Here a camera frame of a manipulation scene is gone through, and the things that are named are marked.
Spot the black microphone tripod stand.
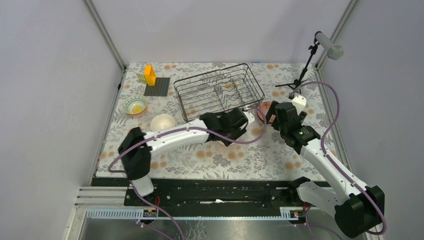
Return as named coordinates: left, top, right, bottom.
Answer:
left=275, top=40, right=320, bottom=90

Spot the purple cable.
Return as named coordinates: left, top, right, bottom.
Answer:
left=288, top=81, right=388, bottom=240
left=107, top=105, right=269, bottom=240

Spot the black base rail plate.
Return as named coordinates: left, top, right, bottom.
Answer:
left=91, top=177, right=309, bottom=218

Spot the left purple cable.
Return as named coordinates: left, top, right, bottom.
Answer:
left=107, top=105, right=269, bottom=240

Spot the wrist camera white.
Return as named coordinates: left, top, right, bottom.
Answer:
left=291, top=95, right=307, bottom=115
left=243, top=111, right=256, bottom=125

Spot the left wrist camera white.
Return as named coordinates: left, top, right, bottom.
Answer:
left=243, top=111, right=256, bottom=125

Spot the floral patterned table mat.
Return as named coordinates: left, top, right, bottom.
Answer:
left=95, top=62, right=329, bottom=181

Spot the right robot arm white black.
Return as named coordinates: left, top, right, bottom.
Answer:
left=265, top=101, right=387, bottom=238

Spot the black wire dish rack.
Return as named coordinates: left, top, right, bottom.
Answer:
left=173, top=63, right=265, bottom=122

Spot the blue zigzag pattern bowl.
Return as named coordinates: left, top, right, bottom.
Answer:
left=256, top=101, right=276, bottom=125

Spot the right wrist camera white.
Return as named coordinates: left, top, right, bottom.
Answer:
left=291, top=95, right=307, bottom=115

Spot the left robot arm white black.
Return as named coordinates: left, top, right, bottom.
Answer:
left=118, top=108, right=255, bottom=206

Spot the dark grey building plate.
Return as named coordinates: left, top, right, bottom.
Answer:
left=144, top=77, right=171, bottom=97

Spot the orange yellow block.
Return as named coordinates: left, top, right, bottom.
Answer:
left=143, top=65, right=157, bottom=87

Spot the beige bowl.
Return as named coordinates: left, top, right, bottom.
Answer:
left=150, top=114, right=176, bottom=131

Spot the silver microphone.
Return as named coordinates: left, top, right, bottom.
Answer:
left=314, top=31, right=344, bottom=60

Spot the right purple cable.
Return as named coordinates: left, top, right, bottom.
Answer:
left=288, top=81, right=388, bottom=240

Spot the yellow sun pattern bowl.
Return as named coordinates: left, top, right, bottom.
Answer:
left=123, top=95, right=148, bottom=114

